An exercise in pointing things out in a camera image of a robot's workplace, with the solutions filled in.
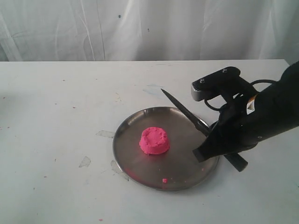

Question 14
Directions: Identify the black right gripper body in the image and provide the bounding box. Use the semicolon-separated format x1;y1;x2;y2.
217;93;269;154

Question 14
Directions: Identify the black knife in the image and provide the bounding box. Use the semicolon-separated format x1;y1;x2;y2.
161;89;248;172

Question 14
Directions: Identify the pink object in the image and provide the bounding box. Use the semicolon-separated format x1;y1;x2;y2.
139;127;170;155

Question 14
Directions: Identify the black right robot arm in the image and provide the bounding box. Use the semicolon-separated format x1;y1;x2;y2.
192;63;299;162

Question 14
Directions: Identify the round steel plate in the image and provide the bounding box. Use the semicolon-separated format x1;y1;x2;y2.
113;106;219;191

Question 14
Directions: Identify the white backdrop curtain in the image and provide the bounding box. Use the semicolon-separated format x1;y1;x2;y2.
0;0;299;63

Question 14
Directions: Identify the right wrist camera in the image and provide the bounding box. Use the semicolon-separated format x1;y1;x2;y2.
191;66;241;102

